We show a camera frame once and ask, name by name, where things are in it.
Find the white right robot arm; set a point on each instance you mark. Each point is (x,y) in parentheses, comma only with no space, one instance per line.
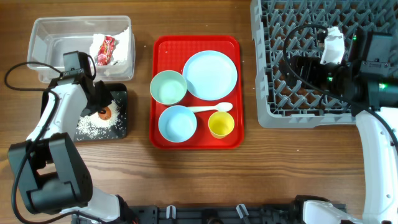
(364,82)

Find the orange carrot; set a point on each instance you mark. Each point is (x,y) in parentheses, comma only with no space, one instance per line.
(105,114)

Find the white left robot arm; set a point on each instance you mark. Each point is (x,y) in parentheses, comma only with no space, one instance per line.
(50,174)

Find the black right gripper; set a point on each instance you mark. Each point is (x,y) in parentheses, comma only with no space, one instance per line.
(310,66)

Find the red serving tray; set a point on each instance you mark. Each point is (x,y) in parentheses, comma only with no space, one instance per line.
(171,52)

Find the black tray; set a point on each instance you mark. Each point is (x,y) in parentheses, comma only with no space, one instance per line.
(119,124)

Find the clear plastic bin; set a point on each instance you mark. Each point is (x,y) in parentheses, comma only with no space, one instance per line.
(51,37)

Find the red snack wrapper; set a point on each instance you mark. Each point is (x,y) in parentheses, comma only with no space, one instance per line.
(106,50)

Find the grey dishwasher rack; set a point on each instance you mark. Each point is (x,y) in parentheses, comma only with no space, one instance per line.
(282,106)

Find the light blue bowl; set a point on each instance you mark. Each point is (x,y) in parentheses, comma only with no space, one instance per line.
(177,124)

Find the white plastic spoon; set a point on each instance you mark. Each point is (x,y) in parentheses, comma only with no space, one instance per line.
(223,106)

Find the mint green bowl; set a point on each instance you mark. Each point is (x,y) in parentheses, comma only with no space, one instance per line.
(168,87)

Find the white tissue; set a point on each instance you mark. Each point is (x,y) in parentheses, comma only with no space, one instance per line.
(120,52)

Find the yellow cup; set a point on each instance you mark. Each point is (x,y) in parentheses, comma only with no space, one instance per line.
(220,124)

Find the light blue plate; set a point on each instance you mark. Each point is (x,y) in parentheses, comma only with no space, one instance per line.
(210,75)

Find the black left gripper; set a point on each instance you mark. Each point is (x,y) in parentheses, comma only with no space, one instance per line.
(107,96)

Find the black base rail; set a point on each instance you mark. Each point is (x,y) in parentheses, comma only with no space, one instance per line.
(238,214)

